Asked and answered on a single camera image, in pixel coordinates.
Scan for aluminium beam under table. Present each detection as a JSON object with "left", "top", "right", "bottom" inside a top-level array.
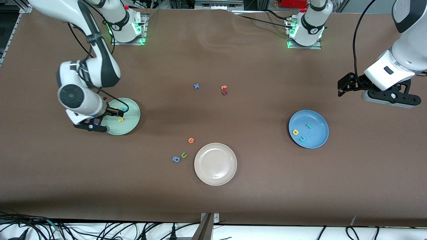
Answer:
[{"left": 191, "top": 213, "right": 214, "bottom": 240}]

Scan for silver table edge bracket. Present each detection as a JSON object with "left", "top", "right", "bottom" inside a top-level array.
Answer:
[{"left": 200, "top": 213, "right": 220, "bottom": 224}]

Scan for blue plate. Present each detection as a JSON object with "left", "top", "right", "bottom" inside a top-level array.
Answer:
[{"left": 288, "top": 110, "right": 329, "bottom": 149}]

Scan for red box behind table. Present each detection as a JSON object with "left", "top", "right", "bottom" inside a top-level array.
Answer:
[{"left": 282, "top": 0, "right": 307, "bottom": 9}]

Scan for grey device behind table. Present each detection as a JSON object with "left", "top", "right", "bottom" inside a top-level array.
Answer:
[{"left": 195, "top": 0, "right": 244, "bottom": 10}]

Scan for looped black floor cable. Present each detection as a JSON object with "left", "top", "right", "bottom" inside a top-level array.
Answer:
[{"left": 345, "top": 226, "right": 360, "bottom": 240}]

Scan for brown table cover sheet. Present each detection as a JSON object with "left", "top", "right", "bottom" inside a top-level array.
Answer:
[{"left": 0, "top": 5, "right": 427, "bottom": 228}]

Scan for light green plate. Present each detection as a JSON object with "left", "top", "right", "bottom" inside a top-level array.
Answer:
[{"left": 100, "top": 97, "right": 141, "bottom": 136}]

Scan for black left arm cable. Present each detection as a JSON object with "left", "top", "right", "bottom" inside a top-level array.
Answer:
[{"left": 353, "top": 0, "right": 379, "bottom": 88}]

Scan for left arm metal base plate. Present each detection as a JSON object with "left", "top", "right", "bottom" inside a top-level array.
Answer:
[{"left": 285, "top": 17, "right": 323, "bottom": 50}]

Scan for beige plate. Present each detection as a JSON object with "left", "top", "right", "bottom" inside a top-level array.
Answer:
[{"left": 194, "top": 143, "right": 238, "bottom": 186}]

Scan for tangled black floor cables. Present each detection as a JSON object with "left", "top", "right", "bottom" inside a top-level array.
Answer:
[{"left": 0, "top": 212, "right": 70, "bottom": 240}]

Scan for black base power cable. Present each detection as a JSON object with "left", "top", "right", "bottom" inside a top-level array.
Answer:
[
  {"left": 265, "top": 9, "right": 302, "bottom": 22},
  {"left": 238, "top": 15, "right": 290, "bottom": 29}
]

